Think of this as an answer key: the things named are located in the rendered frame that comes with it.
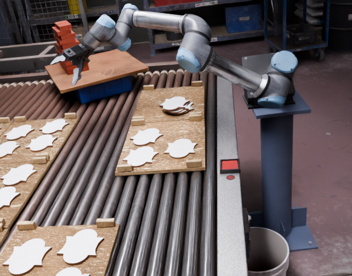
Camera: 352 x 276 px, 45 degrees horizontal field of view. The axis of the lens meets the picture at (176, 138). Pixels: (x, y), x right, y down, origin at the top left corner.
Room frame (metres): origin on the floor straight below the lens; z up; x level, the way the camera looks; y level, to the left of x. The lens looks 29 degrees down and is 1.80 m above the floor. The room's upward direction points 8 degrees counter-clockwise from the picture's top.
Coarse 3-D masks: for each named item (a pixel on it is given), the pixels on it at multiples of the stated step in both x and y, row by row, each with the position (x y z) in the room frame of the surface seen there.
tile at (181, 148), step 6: (168, 144) 1.53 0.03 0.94; (174, 144) 1.52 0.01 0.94; (180, 144) 1.51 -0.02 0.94; (186, 144) 1.51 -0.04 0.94; (192, 144) 1.50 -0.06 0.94; (168, 150) 1.48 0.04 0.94; (174, 150) 1.47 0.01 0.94; (180, 150) 1.46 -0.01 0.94; (186, 150) 1.46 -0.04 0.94; (192, 150) 1.45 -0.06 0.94; (174, 156) 1.42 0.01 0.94; (180, 156) 1.42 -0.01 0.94; (186, 156) 1.42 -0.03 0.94
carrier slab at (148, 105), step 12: (144, 96) 2.09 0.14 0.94; (156, 96) 2.07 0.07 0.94; (168, 96) 2.05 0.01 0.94; (192, 96) 2.01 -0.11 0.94; (204, 96) 1.99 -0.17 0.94; (144, 108) 1.94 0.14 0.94; (156, 108) 1.92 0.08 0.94; (204, 108) 1.85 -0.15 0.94; (156, 120) 1.78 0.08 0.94; (168, 120) 1.77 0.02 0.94
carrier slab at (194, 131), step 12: (180, 120) 1.75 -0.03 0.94; (204, 120) 1.72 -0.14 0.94; (132, 132) 1.70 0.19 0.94; (168, 132) 1.65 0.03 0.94; (180, 132) 1.64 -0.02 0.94; (192, 132) 1.62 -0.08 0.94; (204, 132) 1.61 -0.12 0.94; (132, 144) 1.58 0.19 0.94; (156, 144) 1.56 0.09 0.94; (204, 144) 1.50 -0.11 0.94; (120, 156) 1.49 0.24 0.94; (156, 156) 1.46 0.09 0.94; (168, 156) 1.44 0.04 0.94; (192, 156) 1.42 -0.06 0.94; (204, 156) 1.41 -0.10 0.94; (144, 168) 1.38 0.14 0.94; (156, 168) 1.37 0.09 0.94; (168, 168) 1.36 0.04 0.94; (180, 168) 1.34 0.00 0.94; (192, 168) 1.34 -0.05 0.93; (204, 168) 1.33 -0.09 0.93
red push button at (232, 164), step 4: (232, 160) 1.36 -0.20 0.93; (236, 160) 1.36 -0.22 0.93; (224, 164) 1.34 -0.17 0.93; (228, 164) 1.34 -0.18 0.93; (232, 164) 1.33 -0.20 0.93; (236, 164) 1.33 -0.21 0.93; (224, 168) 1.32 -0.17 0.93; (228, 168) 1.31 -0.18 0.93; (232, 168) 1.31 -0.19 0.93; (236, 168) 1.30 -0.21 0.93
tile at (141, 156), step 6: (132, 150) 1.52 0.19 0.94; (138, 150) 1.51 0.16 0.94; (144, 150) 1.50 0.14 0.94; (150, 150) 1.50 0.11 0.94; (132, 156) 1.47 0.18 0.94; (138, 156) 1.46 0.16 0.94; (144, 156) 1.45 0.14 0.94; (150, 156) 1.45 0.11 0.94; (132, 162) 1.42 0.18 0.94; (138, 162) 1.41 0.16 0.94; (144, 162) 1.41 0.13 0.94; (150, 162) 1.41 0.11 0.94
